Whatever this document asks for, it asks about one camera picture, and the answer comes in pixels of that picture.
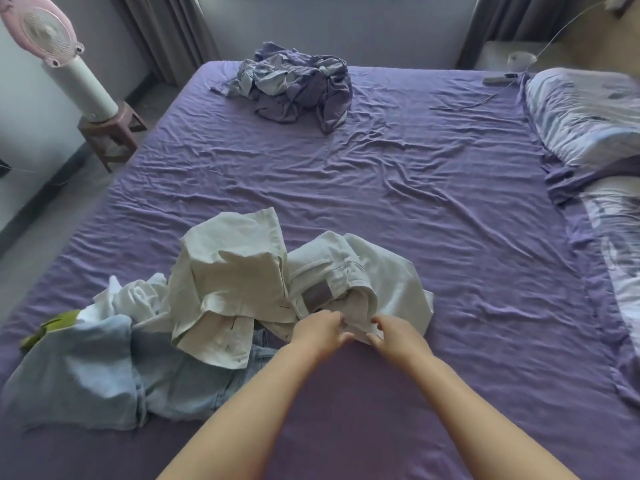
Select white t-shirt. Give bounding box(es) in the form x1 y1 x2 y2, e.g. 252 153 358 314
79 273 173 335

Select person's left hand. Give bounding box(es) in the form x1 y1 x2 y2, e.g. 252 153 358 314
289 309 356 365

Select light blue denim jeans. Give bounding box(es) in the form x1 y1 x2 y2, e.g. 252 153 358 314
0 314 281 431

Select crumpled purple grey quilt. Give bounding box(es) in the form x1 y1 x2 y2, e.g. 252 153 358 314
209 41 353 135

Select grey curtain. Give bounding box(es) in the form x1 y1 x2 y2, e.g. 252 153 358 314
107 0 221 88
457 0 611 71

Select person's right hand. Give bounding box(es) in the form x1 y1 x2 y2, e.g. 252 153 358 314
366 314 436 378

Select green garment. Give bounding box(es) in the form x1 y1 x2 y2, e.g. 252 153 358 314
19 309 83 353

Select purple sheet bed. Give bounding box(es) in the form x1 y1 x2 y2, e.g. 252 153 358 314
0 59 640 480

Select floral pillow purple trim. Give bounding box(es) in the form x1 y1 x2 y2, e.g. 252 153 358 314
519 67 640 168
545 154 640 411

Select person's left forearm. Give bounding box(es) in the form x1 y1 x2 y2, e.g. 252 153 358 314
157 344 326 480

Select white round lamp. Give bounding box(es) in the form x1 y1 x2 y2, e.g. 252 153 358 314
507 51 539 73

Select brown plastic stool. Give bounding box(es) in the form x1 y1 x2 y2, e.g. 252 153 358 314
77 101 149 174

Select white jeans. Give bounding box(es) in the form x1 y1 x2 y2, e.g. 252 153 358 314
287 231 435 345

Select pink fan white base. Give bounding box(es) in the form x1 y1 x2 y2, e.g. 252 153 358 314
0 0 121 123

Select person's right forearm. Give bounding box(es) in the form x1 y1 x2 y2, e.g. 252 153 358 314
399 357 581 480

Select low beige bedside table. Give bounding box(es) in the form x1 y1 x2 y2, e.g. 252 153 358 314
472 41 581 87

